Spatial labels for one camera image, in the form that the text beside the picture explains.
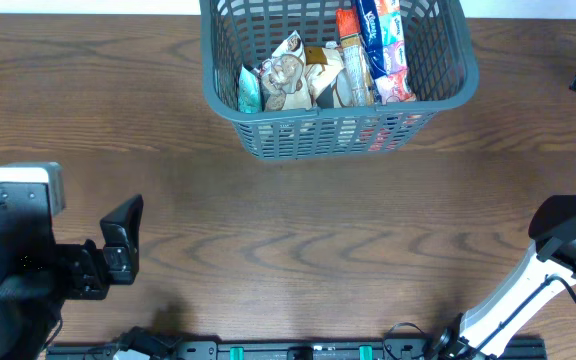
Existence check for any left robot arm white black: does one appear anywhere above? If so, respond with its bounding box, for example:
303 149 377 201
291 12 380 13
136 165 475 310
0 182 144 359

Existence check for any orange cracker tube pack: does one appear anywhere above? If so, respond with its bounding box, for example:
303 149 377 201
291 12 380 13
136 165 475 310
335 5 379 151

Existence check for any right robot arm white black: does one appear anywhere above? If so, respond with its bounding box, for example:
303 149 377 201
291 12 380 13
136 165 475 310
423 195 576 360

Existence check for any blue tissue pack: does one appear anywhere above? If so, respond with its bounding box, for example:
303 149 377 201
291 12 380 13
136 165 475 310
356 0 416 105

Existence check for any beige mushroom pouch brown label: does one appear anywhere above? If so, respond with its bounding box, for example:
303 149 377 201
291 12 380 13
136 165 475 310
325 41 344 57

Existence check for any grey plastic lattice basket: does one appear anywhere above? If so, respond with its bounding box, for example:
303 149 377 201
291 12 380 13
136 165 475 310
200 0 479 160

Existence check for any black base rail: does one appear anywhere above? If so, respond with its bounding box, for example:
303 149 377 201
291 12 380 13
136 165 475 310
45 322 548 360

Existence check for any beige snack bag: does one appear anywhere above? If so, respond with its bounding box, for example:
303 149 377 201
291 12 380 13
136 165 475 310
305 46 355 109

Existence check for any teal snack packet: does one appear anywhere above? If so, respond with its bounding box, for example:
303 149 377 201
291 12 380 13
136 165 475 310
238 66 263 114

